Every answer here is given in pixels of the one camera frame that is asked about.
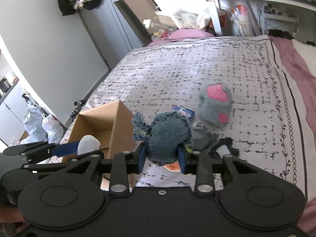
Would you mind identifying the white black patterned bedspread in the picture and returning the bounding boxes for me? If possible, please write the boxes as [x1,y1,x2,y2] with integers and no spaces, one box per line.
[85,36,315,200]

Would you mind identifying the pink bed sheet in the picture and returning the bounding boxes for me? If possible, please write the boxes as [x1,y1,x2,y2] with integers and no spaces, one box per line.
[147,36,315,232]

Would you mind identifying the white desk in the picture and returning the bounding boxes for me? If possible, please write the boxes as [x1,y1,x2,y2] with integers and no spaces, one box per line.
[206,0,315,42]

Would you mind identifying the white plastic bag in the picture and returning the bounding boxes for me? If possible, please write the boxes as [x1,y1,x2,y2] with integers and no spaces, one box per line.
[42,115,64,143]

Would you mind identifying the blue denim stuffed toy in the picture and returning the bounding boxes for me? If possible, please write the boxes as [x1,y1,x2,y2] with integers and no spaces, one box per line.
[132,111,192,166]

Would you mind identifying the blue orange packaged item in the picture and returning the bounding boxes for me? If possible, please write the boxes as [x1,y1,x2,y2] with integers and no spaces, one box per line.
[172,106,195,120]

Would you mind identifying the pile of clutter by window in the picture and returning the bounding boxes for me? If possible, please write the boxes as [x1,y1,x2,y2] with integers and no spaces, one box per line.
[142,11,211,41]

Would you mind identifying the grey pink paw plush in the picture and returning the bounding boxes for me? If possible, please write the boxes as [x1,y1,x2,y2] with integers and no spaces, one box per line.
[197,81,232,127]

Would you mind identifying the black item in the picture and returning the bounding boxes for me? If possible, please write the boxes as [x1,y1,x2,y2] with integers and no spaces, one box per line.
[187,127,240,159]

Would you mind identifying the white soft object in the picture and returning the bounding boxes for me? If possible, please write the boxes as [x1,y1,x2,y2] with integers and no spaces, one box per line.
[77,135,101,155]

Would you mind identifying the brown cardboard box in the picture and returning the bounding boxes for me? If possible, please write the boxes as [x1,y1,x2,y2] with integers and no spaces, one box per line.
[68,100,137,158]

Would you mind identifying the light blue plastic bag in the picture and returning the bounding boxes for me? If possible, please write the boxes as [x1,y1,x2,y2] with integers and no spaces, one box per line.
[20,104,47,144]

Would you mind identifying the brown framed board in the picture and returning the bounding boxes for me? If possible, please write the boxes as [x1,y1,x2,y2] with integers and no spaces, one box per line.
[115,0,160,46]

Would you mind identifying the white pillow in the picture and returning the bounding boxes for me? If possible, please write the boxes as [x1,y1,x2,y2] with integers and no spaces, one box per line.
[292,39,316,77]

